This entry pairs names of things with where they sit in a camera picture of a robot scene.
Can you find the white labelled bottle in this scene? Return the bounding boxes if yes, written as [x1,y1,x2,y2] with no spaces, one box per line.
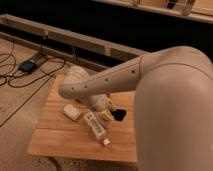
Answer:
[84,112,110,146]

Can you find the wooden baseboard rail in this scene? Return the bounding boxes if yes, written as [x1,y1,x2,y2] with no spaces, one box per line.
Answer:
[0,14,146,60]

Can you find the black cable on floor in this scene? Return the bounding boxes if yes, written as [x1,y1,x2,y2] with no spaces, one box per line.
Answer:
[0,36,67,128]

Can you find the wooden board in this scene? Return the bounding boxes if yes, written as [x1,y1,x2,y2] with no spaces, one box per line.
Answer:
[27,75,137,162]

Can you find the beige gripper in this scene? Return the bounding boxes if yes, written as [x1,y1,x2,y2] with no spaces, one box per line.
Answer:
[89,94,127,121]

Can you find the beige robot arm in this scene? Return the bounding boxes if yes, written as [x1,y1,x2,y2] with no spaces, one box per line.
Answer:
[59,46,213,171]

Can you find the white eraser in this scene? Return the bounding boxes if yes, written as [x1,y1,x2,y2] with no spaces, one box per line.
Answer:
[63,104,81,120]

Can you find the blue power adapter box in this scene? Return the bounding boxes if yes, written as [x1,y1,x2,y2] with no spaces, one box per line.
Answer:
[19,60,37,73]

